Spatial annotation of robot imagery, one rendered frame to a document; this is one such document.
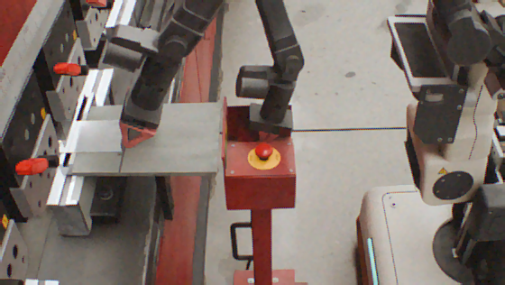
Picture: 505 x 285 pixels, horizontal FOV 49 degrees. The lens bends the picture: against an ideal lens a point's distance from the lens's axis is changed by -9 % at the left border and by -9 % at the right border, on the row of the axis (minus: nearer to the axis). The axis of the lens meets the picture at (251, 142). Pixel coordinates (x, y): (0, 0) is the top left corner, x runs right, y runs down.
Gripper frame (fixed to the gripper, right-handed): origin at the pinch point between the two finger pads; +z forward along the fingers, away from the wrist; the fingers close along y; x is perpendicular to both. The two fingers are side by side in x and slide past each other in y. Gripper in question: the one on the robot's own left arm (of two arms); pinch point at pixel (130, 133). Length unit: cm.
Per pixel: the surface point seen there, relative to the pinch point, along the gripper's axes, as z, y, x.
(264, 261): 49, -17, 52
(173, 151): -2.8, 3.8, 7.9
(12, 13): -29.0, 15.4, -23.7
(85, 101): 7.5, -11.9, -9.8
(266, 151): 6.8, -14.8, 31.1
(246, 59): 84, -157, 60
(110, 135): 2.8, -0.4, -3.3
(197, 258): 86, -38, 44
